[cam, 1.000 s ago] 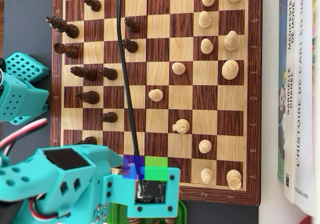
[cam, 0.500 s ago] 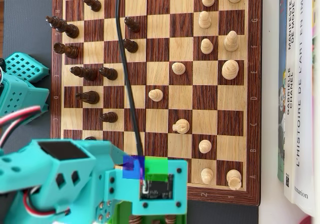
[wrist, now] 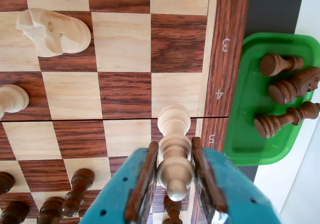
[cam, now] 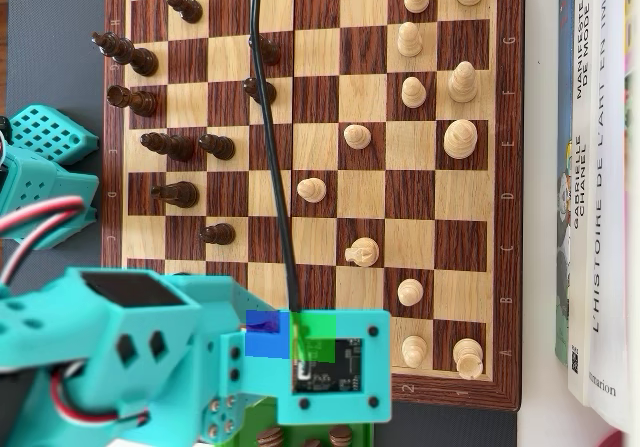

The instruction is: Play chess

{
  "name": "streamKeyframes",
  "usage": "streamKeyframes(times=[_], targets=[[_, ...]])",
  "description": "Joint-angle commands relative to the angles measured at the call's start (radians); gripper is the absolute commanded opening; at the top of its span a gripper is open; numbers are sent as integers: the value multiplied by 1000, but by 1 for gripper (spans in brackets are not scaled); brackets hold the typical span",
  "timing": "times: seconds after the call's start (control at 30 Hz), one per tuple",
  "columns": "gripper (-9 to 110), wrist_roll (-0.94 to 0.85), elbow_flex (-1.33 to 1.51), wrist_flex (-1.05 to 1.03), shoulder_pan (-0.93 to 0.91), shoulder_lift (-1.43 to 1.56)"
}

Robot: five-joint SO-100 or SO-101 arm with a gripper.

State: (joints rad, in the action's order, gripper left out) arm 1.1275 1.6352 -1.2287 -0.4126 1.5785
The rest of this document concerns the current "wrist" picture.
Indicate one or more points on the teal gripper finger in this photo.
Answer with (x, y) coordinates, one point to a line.
(125, 196)
(232, 196)

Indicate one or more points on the light wooden bishop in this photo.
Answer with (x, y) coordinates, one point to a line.
(175, 169)

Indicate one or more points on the wooden chess board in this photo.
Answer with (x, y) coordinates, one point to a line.
(125, 46)

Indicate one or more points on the green plastic tray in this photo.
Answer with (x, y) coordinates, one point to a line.
(245, 138)

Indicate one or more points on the dark wooden bishop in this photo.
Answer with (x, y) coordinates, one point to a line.
(267, 126)

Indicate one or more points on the dark wooden queen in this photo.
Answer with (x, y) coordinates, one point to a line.
(13, 212)

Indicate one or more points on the light wooden pawn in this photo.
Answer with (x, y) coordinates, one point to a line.
(10, 101)

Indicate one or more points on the light wooden knight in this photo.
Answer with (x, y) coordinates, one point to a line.
(62, 36)

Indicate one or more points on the dark grey table mat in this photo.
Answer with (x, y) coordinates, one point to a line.
(272, 8)

